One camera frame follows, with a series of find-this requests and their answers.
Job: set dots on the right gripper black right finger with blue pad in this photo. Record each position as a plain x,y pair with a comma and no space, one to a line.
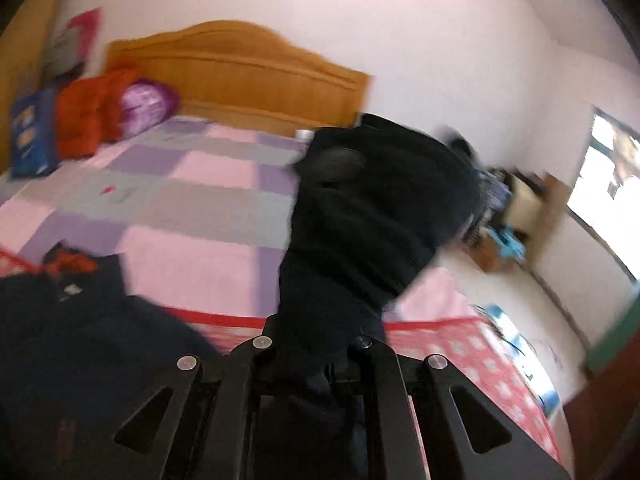
425,420

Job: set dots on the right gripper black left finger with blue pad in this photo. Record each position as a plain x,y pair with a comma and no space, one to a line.
196,421

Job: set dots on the dark navy jacket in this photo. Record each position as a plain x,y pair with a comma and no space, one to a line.
374,204

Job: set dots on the pile of colourful clothes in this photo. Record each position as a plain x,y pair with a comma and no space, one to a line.
495,194

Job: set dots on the pink grey hanging clothes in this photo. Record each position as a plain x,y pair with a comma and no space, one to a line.
68,53

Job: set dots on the light blue cloth item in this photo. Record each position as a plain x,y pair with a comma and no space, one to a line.
509,246

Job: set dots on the cardboard box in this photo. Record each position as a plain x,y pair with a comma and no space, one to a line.
535,212

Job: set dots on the purple pink checkered bedspread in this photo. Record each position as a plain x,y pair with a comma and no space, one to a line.
199,217

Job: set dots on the window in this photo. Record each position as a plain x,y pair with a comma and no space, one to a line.
605,196

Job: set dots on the blue paper shopping bag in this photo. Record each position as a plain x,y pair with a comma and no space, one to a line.
33,143

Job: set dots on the purple patterned pillow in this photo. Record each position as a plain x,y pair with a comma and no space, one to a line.
146,104

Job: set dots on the orange red padded coat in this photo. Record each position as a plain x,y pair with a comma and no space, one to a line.
88,112

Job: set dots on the wooden headboard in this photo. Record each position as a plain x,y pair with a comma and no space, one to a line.
246,76

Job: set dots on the wooden wardrobe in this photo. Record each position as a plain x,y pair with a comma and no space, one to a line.
22,48

